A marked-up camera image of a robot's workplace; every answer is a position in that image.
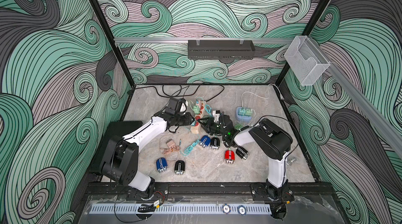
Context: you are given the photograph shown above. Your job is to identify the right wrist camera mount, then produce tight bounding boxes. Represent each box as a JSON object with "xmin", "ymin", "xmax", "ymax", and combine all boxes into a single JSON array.
[{"xmin": 212, "ymin": 110, "xmax": 220, "ymax": 123}]

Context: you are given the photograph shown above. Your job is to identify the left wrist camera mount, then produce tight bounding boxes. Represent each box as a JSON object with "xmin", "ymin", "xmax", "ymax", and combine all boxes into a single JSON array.
[{"xmin": 164, "ymin": 98, "xmax": 188, "ymax": 115}]

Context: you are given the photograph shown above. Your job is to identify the green USB charger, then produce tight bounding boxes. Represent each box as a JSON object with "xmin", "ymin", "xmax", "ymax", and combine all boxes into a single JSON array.
[{"xmin": 192, "ymin": 105, "xmax": 201, "ymax": 115}]

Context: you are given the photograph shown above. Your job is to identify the black power strip cable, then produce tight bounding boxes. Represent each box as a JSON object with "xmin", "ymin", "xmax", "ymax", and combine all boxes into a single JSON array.
[{"xmin": 127, "ymin": 84, "xmax": 225, "ymax": 102}]

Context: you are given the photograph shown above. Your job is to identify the perforated white cable duct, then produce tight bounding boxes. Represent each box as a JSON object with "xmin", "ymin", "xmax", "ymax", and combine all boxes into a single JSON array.
[{"xmin": 89, "ymin": 203, "xmax": 272, "ymax": 216}]

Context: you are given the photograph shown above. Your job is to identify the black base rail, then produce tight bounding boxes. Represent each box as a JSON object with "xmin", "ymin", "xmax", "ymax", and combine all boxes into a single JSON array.
[{"xmin": 85, "ymin": 182, "xmax": 335, "ymax": 202}]

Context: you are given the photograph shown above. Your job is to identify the pink usb charger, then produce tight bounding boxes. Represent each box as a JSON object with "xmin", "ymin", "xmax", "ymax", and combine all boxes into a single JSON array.
[
  {"xmin": 166, "ymin": 140, "xmax": 176, "ymax": 149},
  {"xmin": 199, "ymin": 101, "xmax": 207, "ymax": 110}
]

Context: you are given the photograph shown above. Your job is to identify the clear acrylic wall holder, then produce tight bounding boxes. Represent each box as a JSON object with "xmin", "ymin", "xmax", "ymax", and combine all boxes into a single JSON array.
[{"xmin": 284, "ymin": 36, "xmax": 330, "ymax": 86}]

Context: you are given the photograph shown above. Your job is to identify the teal USB cable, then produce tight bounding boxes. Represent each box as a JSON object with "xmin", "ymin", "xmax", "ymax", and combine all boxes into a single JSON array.
[{"xmin": 181, "ymin": 98, "xmax": 214, "ymax": 157}]

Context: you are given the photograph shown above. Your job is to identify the pink USB cable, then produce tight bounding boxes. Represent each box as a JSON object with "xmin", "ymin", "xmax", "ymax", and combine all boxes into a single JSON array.
[{"xmin": 159, "ymin": 136, "xmax": 183, "ymax": 162}]

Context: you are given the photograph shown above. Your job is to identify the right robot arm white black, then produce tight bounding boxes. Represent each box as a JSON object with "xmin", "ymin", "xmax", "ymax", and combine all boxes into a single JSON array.
[{"xmin": 196, "ymin": 113, "xmax": 293, "ymax": 197}]

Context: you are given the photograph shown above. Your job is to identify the white power strip cable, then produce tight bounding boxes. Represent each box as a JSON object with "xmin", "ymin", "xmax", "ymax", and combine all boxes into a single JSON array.
[{"xmin": 241, "ymin": 83, "xmax": 285, "ymax": 109}]

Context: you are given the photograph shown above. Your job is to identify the black wall shelf tray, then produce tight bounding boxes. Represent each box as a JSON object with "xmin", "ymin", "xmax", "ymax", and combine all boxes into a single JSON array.
[{"xmin": 187, "ymin": 40, "xmax": 255, "ymax": 63}]

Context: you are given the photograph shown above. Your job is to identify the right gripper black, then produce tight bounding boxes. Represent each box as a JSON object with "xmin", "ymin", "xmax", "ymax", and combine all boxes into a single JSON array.
[{"xmin": 198, "ymin": 117, "xmax": 228, "ymax": 138}]

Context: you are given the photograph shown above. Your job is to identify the beige power strip red sockets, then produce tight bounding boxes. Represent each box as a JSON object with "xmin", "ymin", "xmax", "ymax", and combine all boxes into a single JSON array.
[{"xmin": 190, "ymin": 100, "xmax": 211, "ymax": 134}]

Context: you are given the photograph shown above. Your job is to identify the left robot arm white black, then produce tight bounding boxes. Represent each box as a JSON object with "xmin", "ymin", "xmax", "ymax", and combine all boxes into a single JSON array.
[{"xmin": 99, "ymin": 112, "xmax": 195, "ymax": 192}]

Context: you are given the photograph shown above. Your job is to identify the aluminium wall rail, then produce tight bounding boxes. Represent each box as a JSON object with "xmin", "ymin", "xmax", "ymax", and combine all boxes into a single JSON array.
[{"xmin": 113, "ymin": 37, "xmax": 294, "ymax": 45}]

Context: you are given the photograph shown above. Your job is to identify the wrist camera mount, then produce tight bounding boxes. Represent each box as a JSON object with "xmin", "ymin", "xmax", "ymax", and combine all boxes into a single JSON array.
[
  {"xmin": 164, "ymin": 98, "xmax": 188, "ymax": 115},
  {"xmin": 212, "ymin": 110, "xmax": 220, "ymax": 123}
]

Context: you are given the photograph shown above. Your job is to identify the small clear bottle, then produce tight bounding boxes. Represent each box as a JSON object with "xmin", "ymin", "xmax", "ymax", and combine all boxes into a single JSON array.
[{"xmin": 287, "ymin": 157, "xmax": 297, "ymax": 166}]

